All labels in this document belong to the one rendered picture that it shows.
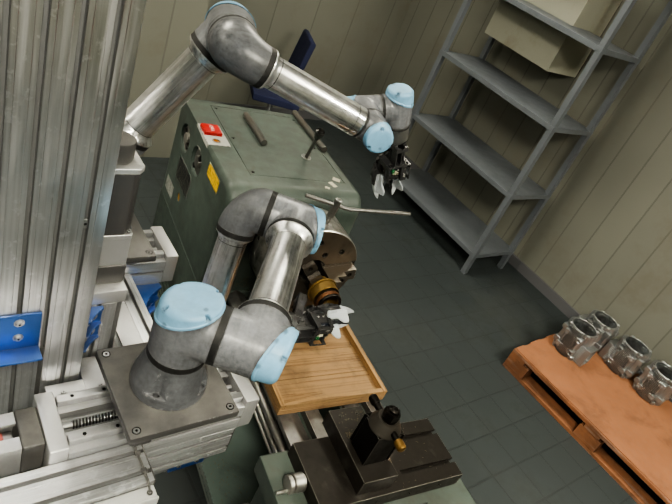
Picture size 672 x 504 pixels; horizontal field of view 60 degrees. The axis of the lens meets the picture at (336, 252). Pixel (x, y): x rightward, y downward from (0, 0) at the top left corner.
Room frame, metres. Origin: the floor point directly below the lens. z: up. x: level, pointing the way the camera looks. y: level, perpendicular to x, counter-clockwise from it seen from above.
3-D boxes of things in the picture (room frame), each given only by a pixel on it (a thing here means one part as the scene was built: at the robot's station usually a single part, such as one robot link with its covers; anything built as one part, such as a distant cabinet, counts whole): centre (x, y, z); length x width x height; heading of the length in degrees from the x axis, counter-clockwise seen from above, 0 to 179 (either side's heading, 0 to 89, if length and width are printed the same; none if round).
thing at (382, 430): (0.98, -0.27, 1.14); 0.08 x 0.08 x 0.03
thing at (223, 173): (1.82, 0.35, 1.06); 0.59 x 0.48 x 0.39; 39
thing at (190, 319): (0.81, 0.19, 1.33); 0.13 x 0.12 x 0.14; 98
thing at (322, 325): (1.25, -0.01, 1.08); 0.12 x 0.09 x 0.08; 129
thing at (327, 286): (1.41, -0.02, 1.08); 0.09 x 0.09 x 0.09; 40
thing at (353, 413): (1.00, -0.25, 1.00); 0.20 x 0.10 x 0.05; 39
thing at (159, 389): (0.80, 0.20, 1.21); 0.15 x 0.15 x 0.10
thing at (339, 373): (1.33, -0.08, 0.89); 0.36 x 0.30 x 0.04; 129
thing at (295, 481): (0.86, -0.12, 0.95); 0.07 x 0.04 x 0.04; 129
